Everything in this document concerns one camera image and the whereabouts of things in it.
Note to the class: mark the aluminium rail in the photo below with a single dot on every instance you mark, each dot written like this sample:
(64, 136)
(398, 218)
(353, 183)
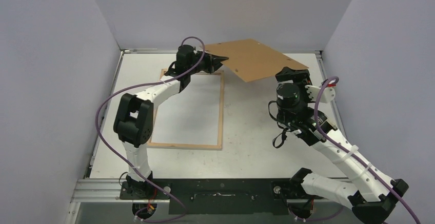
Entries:
(95, 188)

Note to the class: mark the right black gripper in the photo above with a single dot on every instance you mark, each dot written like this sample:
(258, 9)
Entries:
(294, 76)

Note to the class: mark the white wooden picture frame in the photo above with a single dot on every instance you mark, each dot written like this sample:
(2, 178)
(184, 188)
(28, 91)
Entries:
(221, 113)

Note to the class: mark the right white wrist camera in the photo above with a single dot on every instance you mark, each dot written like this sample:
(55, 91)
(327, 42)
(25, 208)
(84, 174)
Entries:
(327, 96)

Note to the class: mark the brown cardboard backing board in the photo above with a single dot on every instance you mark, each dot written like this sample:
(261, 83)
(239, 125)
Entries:
(251, 60)

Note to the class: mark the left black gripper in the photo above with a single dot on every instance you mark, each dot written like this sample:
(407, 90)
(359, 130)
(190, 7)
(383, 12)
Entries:
(211, 60)

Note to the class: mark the printed photo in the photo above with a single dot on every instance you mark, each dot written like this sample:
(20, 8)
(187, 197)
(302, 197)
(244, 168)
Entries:
(190, 113)

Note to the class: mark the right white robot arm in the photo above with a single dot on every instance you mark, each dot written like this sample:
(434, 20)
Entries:
(296, 115)

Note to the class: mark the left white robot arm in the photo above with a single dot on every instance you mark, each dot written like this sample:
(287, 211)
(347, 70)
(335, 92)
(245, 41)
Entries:
(135, 114)

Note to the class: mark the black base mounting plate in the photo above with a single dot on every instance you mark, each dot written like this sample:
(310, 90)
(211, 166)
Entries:
(222, 196)

